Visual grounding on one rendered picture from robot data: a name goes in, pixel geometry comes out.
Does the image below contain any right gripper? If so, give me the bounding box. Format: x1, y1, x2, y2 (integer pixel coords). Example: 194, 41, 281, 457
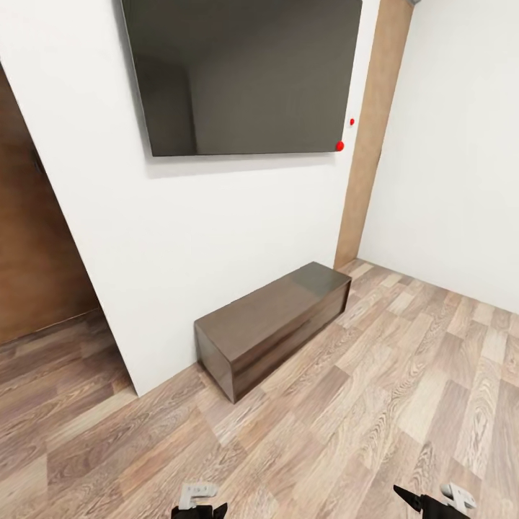
394, 484, 471, 519

